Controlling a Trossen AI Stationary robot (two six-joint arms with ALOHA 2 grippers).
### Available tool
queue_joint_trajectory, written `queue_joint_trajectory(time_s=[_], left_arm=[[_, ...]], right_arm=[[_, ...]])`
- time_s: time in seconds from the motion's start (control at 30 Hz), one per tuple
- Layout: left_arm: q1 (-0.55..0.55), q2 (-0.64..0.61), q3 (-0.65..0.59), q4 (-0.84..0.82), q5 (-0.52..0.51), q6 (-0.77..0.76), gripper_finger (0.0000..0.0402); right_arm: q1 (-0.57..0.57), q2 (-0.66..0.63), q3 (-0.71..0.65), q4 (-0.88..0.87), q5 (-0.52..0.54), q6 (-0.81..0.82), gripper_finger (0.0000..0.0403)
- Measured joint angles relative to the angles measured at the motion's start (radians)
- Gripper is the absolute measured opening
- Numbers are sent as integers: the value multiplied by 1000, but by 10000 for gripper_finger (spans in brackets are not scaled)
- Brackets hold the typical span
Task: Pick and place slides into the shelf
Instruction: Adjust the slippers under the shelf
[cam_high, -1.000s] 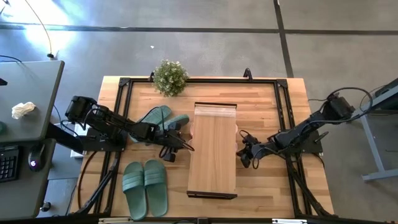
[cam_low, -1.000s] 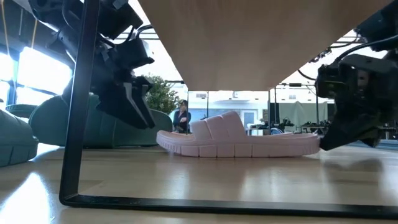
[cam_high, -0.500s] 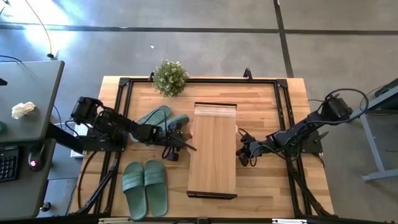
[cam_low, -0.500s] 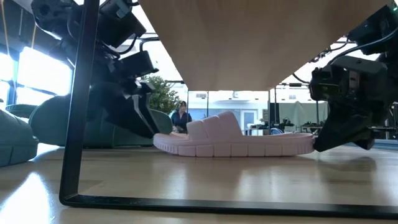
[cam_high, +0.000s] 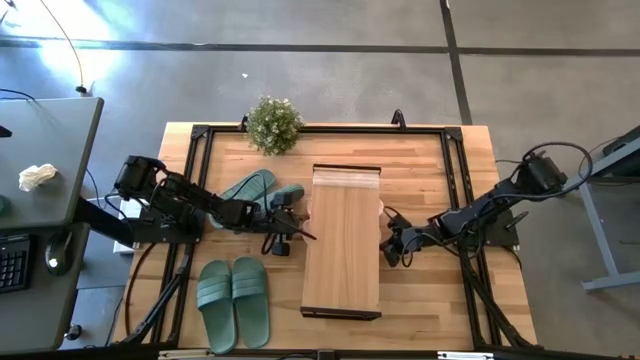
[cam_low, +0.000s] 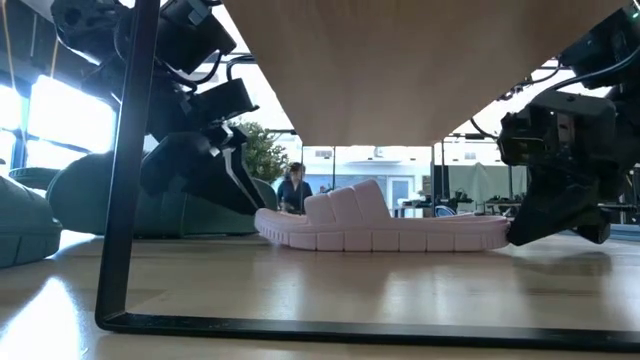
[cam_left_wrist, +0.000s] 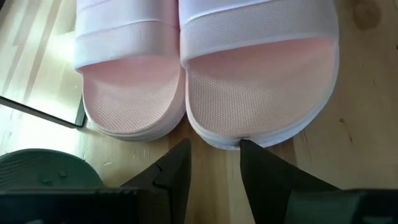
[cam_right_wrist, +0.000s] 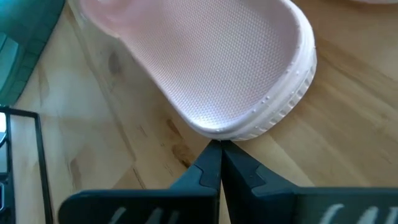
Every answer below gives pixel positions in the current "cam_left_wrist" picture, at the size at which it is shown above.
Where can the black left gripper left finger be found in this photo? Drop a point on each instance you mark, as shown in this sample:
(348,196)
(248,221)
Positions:
(174,174)

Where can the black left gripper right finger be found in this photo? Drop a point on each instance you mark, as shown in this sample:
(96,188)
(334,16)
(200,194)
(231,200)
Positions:
(267,186)

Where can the pink rubber slide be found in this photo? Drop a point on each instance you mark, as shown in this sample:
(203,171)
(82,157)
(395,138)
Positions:
(258,99)
(130,99)

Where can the green rubber slide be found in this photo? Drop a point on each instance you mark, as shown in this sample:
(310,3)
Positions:
(46,168)

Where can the wooden shelf with black frame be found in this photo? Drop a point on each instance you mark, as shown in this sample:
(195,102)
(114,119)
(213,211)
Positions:
(46,115)

